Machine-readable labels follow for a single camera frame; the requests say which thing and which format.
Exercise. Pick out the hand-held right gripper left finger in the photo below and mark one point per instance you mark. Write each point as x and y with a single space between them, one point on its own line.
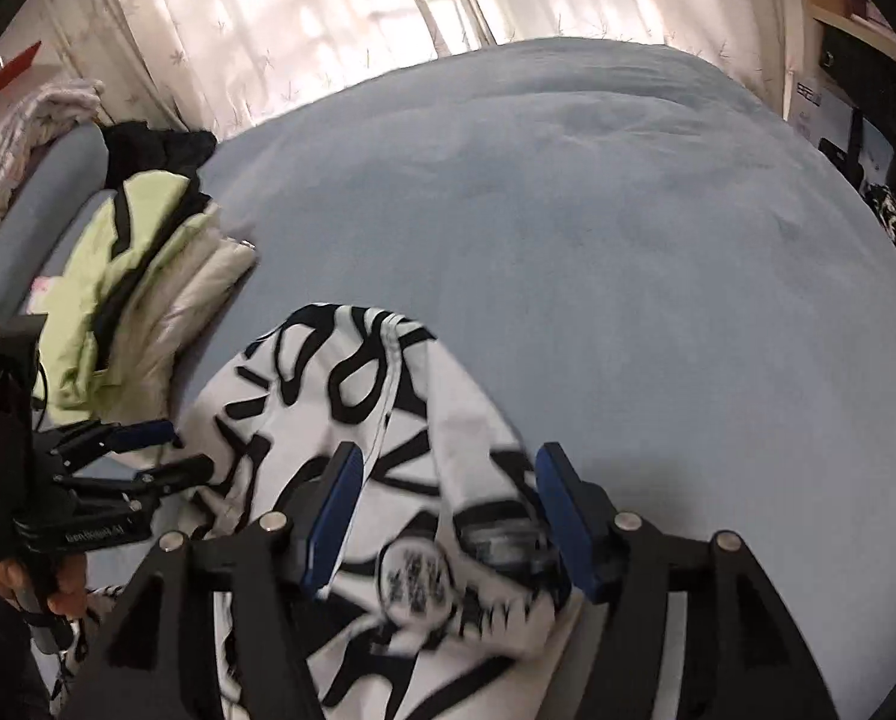
335 521

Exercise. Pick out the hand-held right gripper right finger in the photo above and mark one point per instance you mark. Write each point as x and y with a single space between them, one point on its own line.
568 525

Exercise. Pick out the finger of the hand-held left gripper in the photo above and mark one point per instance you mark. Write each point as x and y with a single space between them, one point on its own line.
177 471
144 433

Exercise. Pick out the black white printed shirt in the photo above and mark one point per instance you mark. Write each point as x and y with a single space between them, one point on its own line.
433 420

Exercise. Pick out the person's left hand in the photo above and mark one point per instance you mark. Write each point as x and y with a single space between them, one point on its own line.
69 589

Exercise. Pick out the pink white plush toy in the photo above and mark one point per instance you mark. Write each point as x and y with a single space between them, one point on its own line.
45 292

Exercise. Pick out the light green garment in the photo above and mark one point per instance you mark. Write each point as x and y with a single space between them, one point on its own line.
80 292

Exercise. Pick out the beige garment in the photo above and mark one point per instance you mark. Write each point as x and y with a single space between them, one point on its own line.
185 285

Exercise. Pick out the folded blue quilt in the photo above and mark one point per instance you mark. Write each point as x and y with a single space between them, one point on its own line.
50 202

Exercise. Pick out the dark crumpled garment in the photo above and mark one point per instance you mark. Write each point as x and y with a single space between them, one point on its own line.
162 150

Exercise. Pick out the blue bed blanket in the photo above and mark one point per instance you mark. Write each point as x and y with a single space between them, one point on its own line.
568 240

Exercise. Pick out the folded floral blanket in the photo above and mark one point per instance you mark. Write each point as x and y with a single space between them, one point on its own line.
42 109

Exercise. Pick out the white leaf print curtain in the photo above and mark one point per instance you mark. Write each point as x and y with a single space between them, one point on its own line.
305 15

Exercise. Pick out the white printed carton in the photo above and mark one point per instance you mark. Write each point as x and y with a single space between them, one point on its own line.
830 120

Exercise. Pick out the wooden shelf unit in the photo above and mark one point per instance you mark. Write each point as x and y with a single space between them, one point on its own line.
868 34

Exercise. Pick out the red wall decoration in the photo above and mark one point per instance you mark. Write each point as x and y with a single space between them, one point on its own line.
5 75

